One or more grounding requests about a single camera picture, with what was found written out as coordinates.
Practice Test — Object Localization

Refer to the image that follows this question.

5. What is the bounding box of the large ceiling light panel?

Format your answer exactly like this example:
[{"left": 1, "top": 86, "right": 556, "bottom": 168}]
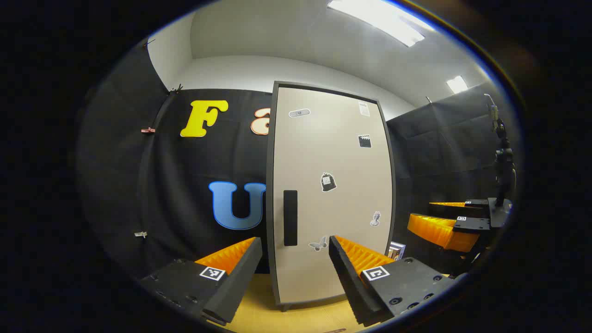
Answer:
[{"left": 327, "top": 0, "right": 435, "bottom": 48}]

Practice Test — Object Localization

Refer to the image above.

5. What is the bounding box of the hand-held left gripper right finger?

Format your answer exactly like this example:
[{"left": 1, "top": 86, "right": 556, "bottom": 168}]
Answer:
[{"left": 328, "top": 235, "right": 456, "bottom": 328}]

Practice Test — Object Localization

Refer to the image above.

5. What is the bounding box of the black backdrop cloth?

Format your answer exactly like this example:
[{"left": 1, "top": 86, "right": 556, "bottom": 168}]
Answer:
[{"left": 76, "top": 39, "right": 514, "bottom": 278}]

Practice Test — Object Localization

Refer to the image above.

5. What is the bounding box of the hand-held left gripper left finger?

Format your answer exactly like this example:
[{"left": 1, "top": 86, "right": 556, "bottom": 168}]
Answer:
[{"left": 139, "top": 237, "right": 263, "bottom": 327}]

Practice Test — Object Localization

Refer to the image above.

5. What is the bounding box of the small ceiling light panel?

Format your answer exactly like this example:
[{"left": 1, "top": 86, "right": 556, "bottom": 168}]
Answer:
[{"left": 446, "top": 75, "right": 469, "bottom": 94}]

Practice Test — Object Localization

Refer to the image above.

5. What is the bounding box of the black door handle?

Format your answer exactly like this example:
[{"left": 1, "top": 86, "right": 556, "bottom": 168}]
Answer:
[{"left": 283, "top": 190, "right": 298, "bottom": 247}]

